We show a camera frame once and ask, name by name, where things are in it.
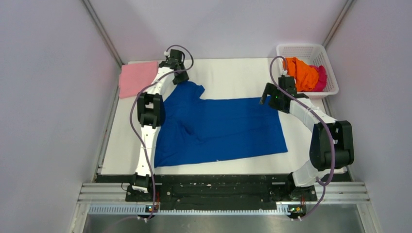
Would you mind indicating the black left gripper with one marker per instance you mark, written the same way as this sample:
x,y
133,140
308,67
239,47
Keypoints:
x,y
183,77

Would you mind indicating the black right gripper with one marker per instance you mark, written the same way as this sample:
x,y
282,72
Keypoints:
x,y
268,91

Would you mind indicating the blue printed t shirt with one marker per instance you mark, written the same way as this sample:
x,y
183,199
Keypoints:
x,y
202,131

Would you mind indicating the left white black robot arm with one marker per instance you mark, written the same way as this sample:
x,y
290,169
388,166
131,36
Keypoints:
x,y
151,115

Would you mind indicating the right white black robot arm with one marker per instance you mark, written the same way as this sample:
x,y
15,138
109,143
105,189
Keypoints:
x,y
331,145

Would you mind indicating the orange t shirt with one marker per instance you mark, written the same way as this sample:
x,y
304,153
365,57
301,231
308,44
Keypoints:
x,y
306,77

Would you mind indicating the folded pink t shirt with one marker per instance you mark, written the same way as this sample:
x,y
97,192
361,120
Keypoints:
x,y
134,77

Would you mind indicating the magenta t shirt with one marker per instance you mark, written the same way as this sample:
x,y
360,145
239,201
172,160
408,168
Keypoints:
x,y
322,80

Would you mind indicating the white plastic laundry basket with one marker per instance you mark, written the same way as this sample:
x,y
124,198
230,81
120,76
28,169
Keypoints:
x,y
315,55

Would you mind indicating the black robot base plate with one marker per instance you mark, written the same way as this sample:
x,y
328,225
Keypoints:
x,y
222,192

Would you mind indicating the aluminium rail frame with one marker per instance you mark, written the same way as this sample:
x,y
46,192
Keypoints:
x,y
343,207

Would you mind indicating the white slotted cable duct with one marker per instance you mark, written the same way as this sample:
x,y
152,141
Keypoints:
x,y
125,209

